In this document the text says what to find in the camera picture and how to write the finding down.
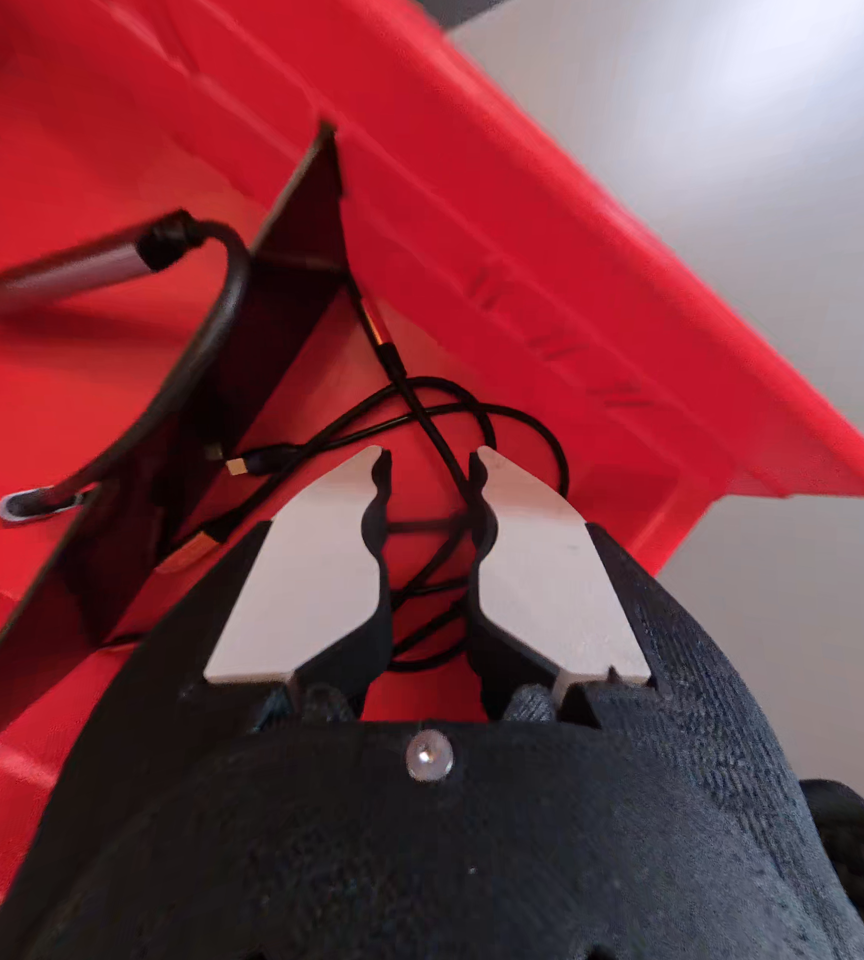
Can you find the black bin divider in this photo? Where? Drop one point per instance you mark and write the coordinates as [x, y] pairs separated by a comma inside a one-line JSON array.
[[267, 337]]

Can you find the red storage bin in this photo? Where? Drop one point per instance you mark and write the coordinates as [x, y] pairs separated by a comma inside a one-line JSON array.
[[477, 187]]

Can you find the black textured armrest pad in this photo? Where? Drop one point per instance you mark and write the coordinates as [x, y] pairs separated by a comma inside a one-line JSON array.
[[851, 855]]

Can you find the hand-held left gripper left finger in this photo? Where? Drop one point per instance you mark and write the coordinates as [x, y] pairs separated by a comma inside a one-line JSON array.
[[304, 592]]

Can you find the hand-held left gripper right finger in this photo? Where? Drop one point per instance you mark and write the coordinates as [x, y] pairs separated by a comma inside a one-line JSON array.
[[552, 592]]

